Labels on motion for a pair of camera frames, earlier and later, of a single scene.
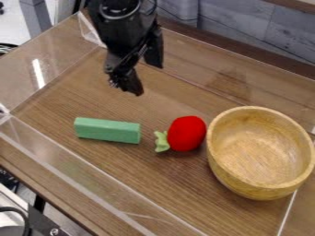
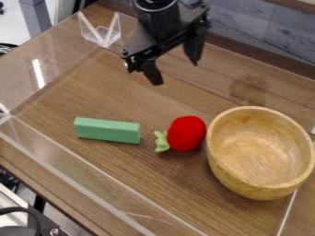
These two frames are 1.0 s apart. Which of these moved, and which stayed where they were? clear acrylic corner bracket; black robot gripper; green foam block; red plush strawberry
Moved: black robot gripper
Stayed: red plush strawberry; green foam block; clear acrylic corner bracket
